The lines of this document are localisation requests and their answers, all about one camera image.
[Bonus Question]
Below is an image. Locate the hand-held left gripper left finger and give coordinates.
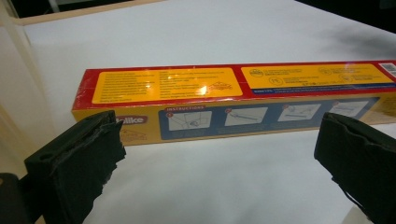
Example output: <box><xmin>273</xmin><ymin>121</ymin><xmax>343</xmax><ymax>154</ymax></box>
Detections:
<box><xmin>23</xmin><ymin>109</ymin><xmax>127</xmax><ymax>224</ymax></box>

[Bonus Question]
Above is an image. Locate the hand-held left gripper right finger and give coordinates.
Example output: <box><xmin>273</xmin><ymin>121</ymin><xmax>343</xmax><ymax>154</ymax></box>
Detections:
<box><xmin>313</xmin><ymin>111</ymin><xmax>396</xmax><ymax>224</ymax></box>

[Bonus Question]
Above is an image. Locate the long yellow and red box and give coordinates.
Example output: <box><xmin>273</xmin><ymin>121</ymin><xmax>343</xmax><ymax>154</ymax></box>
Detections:
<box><xmin>71</xmin><ymin>59</ymin><xmax>396</xmax><ymax>147</ymax></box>

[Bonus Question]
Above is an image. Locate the wooden table edge rail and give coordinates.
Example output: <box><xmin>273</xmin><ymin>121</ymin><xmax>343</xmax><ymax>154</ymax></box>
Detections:
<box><xmin>12</xmin><ymin>0</ymin><xmax>169</xmax><ymax>26</ymax></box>

